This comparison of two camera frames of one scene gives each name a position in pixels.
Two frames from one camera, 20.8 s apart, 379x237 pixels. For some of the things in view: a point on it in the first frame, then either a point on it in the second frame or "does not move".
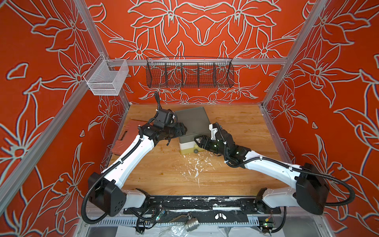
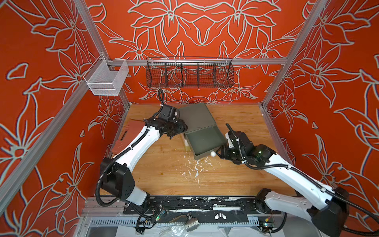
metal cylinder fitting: x=192 y=224 does not move
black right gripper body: x=214 y=145 to x=233 y=153
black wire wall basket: x=185 y=72 does not move
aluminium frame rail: x=120 y=61 does not move
